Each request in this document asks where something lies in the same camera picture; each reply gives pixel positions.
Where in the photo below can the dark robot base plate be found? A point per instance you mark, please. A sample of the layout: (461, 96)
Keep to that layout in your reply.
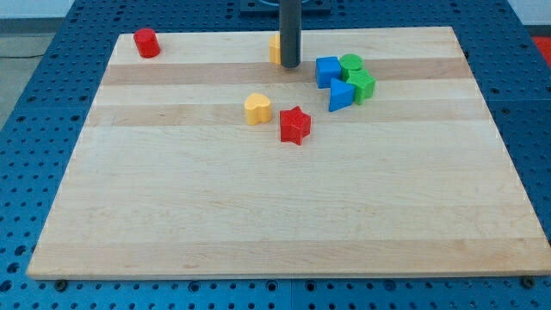
(272, 7)

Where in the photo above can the red cylinder block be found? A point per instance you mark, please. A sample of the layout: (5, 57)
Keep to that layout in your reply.
(146, 41)

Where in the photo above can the green cylinder block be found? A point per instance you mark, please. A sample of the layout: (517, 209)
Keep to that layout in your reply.
(350, 62)

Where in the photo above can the yellow block behind rod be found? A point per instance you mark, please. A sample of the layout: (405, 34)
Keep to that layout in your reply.
(275, 49)

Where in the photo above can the wooden board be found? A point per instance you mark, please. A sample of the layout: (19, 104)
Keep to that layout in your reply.
(168, 181)

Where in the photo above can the green star block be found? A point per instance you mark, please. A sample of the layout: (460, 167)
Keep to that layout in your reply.
(364, 85)

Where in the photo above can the yellow heart block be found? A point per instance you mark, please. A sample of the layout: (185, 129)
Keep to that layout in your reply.
(257, 109)

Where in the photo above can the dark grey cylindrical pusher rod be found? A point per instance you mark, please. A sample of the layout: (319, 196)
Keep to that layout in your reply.
(289, 31)

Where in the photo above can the blue triangle block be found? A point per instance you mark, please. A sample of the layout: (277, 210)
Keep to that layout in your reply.
(341, 95)

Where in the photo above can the blue cube block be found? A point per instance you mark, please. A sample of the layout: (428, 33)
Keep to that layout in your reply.
(326, 69)

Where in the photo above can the red star block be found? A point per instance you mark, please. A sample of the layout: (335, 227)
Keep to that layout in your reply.
(295, 125)

